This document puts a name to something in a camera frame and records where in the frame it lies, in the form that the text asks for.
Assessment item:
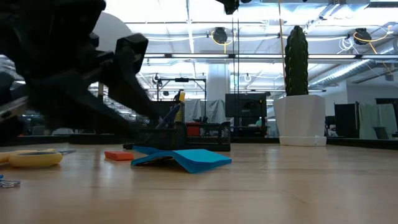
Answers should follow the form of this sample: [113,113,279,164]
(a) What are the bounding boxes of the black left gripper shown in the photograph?
[0,33,160,147]

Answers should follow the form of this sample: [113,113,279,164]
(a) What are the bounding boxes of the orange eraser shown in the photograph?
[104,151,135,162]

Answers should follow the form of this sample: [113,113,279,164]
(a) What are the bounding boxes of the purple-blue marbled pen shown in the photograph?
[155,103,183,130]

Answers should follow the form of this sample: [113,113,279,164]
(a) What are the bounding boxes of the yellow pen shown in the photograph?
[177,91,187,124]

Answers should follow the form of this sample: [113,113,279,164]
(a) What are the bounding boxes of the yellow handled scissors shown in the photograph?
[0,148,77,169]

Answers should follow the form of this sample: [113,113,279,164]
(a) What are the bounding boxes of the blue sticky note pad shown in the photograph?
[130,146,233,174]

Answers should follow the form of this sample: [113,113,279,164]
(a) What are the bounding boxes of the black mesh desk organizer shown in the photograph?
[124,100,231,152]

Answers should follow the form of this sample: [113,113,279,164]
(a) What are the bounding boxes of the white globe table lamp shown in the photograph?
[68,12,135,146]

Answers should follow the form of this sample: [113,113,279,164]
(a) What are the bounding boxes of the green cactus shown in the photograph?
[284,25,309,96]

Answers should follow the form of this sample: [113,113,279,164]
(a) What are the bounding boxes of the red box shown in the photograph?
[185,122,201,138]

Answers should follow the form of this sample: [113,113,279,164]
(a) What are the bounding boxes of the white hexagonal plant pot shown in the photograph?
[273,95,327,147]

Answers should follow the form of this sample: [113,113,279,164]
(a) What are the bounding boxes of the black cabinet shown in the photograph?
[334,102,360,139]

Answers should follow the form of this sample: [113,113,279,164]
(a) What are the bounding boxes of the pale partition panel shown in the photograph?
[359,104,398,140]

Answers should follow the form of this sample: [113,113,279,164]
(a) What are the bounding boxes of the black ceiling cable reel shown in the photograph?
[213,27,228,45]
[353,27,373,46]

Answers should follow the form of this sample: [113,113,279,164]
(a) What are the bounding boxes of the black aluminium table frame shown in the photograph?
[0,134,398,151]

